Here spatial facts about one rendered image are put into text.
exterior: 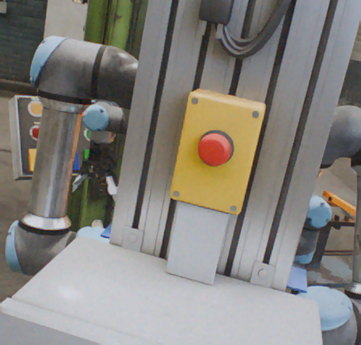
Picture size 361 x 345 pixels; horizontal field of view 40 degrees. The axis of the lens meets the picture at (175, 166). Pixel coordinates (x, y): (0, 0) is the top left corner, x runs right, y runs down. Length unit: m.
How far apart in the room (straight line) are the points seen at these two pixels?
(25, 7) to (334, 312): 7.45
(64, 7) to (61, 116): 6.32
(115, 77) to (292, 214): 0.53
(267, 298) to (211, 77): 0.28
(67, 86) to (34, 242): 0.34
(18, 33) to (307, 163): 7.67
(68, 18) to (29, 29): 0.97
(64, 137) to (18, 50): 7.12
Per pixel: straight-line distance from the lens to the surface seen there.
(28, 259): 1.15
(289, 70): 0.61
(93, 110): 1.42
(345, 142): 1.12
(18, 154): 1.74
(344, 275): 2.21
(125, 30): 2.05
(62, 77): 1.06
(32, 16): 8.12
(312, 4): 0.61
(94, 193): 2.15
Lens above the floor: 1.54
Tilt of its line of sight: 16 degrees down
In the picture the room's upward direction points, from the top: 11 degrees clockwise
